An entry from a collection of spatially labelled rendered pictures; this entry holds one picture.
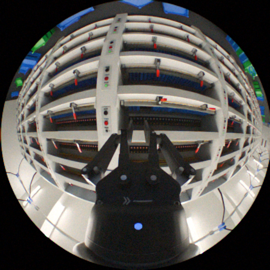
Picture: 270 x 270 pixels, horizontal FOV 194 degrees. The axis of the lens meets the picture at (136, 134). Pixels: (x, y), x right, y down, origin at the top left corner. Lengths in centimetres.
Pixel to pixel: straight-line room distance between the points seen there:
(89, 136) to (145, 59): 45
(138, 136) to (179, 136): 19
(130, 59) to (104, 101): 24
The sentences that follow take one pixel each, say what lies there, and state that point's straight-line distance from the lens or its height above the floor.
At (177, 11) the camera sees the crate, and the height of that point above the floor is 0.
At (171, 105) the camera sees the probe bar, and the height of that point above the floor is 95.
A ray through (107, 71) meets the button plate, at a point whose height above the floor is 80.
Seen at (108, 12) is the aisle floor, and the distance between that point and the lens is 107.
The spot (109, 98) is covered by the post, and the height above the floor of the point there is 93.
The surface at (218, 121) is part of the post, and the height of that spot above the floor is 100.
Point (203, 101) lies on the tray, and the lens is 47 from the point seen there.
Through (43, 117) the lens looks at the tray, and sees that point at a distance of 85.
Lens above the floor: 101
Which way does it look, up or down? 14 degrees up
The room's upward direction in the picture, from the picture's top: 180 degrees counter-clockwise
